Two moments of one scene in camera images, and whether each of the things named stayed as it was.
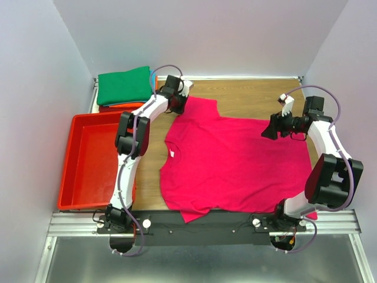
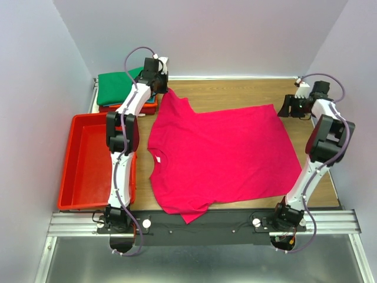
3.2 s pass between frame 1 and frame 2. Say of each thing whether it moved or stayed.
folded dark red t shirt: stayed
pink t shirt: moved
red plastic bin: stayed
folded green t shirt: stayed
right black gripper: moved
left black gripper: moved
